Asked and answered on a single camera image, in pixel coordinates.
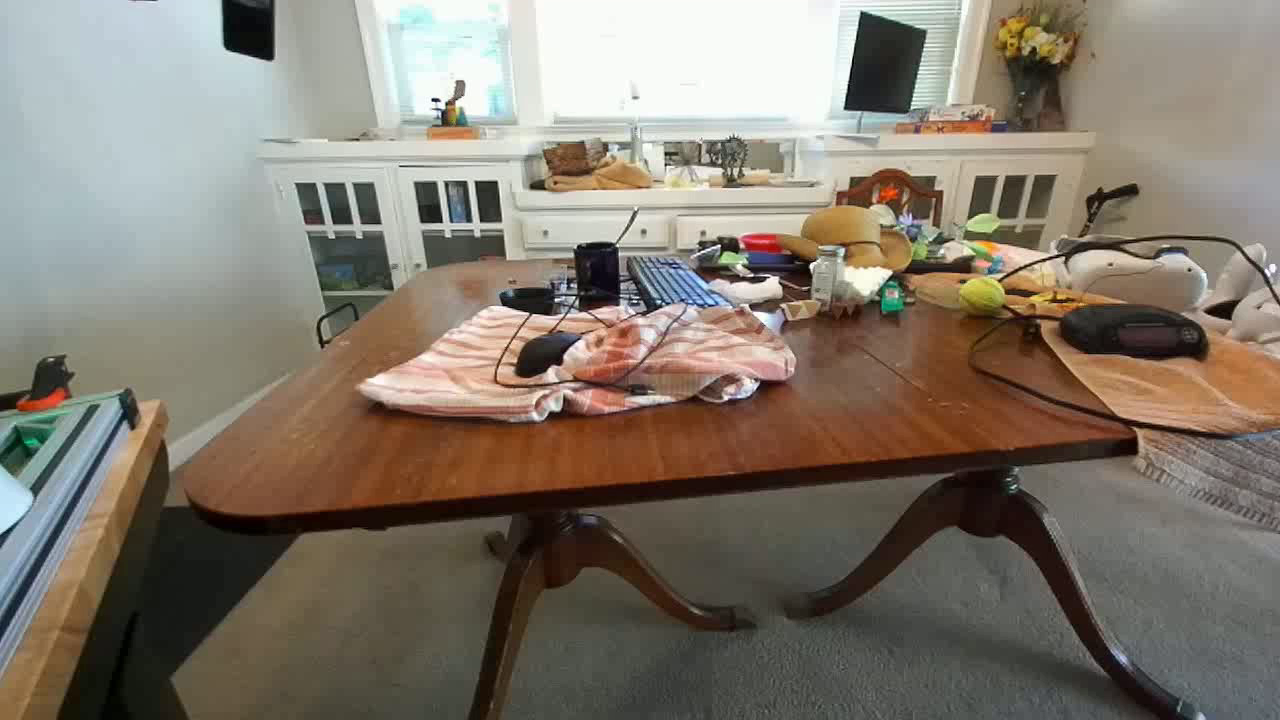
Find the black computer keyboard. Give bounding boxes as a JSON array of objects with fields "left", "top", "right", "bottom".
[{"left": 623, "top": 250, "right": 738, "bottom": 314}]

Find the black metal chair frame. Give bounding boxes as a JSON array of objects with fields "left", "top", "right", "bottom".
[{"left": 313, "top": 295, "right": 368, "bottom": 350}]

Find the aluminium rail frame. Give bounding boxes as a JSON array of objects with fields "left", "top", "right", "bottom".
[{"left": 0, "top": 388, "right": 144, "bottom": 633}]

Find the black clock radio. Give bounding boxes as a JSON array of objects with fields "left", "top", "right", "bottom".
[{"left": 1055, "top": 298, "right": 1212, "bottom": 364}]

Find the white plush object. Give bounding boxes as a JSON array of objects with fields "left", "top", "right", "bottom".
[{"left": 1204, "top": 238, "right": 1280, "bottom": 345}]

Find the black power cable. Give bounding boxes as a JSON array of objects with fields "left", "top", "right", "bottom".
[{"left": 963, "top": 231, "right": 1280, "bottom": 432}]

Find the striped grey rug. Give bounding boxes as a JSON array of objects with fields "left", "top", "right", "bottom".
[{"left": 1134, "top": 423, "right": 1280, "bottom": 535}]

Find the white stuffed toy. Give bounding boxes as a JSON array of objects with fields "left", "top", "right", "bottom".
[{"left": 1064, "top": 238, "right": 1212, "bottom": 314}]

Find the orange black clamp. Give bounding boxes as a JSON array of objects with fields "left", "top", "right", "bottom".
[{"left": 13, "top": 350, "right": 82, "bottom": 415}]

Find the tan placemat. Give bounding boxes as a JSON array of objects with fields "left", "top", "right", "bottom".
[{"left": 1037, "top": 314, "right": 1280, "bottom": 440}]

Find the yellow green tennis ball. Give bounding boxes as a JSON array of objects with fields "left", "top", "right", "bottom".
[{"left": 956, "top": 271, "right": 1013, "bottom": 319}]

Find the dark ceramic mug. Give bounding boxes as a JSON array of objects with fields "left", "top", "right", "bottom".
[{"left": 574, "top": 238, "right": 623, "bottom": 310}]

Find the small plant figurine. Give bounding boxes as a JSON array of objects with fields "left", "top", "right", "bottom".
[{"left": 424, "top": 75, "right": 485, "bottom": 144}]

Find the black flat monitor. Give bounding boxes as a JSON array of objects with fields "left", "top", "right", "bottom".
[{"left": 840, "top": 6, "right": 932, "bottom": 114}]

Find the white crumpled napkin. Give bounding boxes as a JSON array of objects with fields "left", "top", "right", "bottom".
[{"left": 714, "top": 271, "right": 787, "bottom": 309}]

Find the yellow flower bouquet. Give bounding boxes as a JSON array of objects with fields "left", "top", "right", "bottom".
[{"left": 993, "top": 3, "right": 1092, "bottom": 73}]

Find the green plastic part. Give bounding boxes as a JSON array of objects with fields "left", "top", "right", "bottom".
[{"left": 0, "top": 410, "right": 64, "bottom": 479}]

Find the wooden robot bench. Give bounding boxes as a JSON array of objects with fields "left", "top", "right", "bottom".
[{"left": 0, "top": 397, "right": 177, "bottom": 720}]

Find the thin black mouse cable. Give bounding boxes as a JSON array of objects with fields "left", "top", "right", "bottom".
[{"left": 487, "top": 298, "right": 701, "bottom": 392}]

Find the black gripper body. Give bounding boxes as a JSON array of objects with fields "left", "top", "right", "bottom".
[{"left": 219, "top": 0, "right": 280, "bottom": 62}]

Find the brown basket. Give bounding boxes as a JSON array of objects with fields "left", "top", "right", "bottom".
[{"left": 536, "top": 134, "right": 656, "bottom": 195}]

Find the white built-in cabinet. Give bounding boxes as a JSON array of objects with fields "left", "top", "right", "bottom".
[{"left": 257, "top": 127, "right": 1100, "bottom": 323}]

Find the white window frame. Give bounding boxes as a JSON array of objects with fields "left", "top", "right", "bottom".
[{"left": 354, "top": 0, "right": 997, "bottom": 134}]

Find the carved wooden dining chair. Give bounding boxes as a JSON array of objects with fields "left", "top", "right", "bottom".
[{"left": 834, "top": 162, "right": 948, "bottom": 231}]

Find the black walking cane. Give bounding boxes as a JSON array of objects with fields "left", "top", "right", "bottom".
[{"left": 1078, "top": 181, "right": 1143, "bottom": 238}]

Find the small green toy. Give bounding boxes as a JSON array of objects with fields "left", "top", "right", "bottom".
[{"left": 871, "top": 277, "right": 916, "bottom": 319}]

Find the black computer mouse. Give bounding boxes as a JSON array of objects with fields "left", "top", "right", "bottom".
[{"left": 512, "top": 328, "right": 587, "bottom": 378}]

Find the small white jar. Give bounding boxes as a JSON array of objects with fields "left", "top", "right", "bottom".
[{"left": 809, "top": 244, "right": 848, "bottom": 310}]

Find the wooden table pedestal leg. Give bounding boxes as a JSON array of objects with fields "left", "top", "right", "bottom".
[
  {"left": 775, "top": 464, "right": 1208, "bottom": 720},
  {"left": 463, "top": 504, "right": 759, "bottom": 720}
]

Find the orange book stack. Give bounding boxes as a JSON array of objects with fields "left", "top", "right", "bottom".
[{"left": 892, "top": 105, "right": 1006, "bottom": 141}]

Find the small black bowl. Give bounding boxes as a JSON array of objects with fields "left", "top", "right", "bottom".
[{"left": 498, "top": 279, "right": 559, "bottom": 319}]

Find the pink white striped cloth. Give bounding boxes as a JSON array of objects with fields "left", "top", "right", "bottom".
[{"left": 357, "top": 298, "right": 800, "bottom": 428}]

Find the dark glass vase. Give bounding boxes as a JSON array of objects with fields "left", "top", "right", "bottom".
[{"left": 1007, "top": 57, "right": 1070, "bottom": 134}]

